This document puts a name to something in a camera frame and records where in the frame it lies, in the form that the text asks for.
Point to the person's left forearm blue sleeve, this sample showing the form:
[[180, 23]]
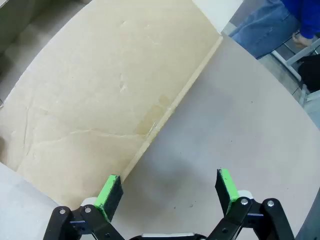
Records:
[[307, 15]]

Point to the grey metal stool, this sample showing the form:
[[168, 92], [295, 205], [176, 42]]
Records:
[[282, 58]]

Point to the brown cardboard box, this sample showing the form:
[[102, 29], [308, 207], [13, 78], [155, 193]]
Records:
[[100, 87]]

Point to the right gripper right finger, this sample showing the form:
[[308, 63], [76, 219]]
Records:
[[226, 190]]

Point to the person's left hand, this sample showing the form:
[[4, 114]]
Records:
[[301, 40]]

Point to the person's blue jeans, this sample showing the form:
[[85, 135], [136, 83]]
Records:
[[262, 25]]

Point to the black bag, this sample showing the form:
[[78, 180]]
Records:
[[311, 72]]

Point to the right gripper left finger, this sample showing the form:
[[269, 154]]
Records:
[[106, 197]]

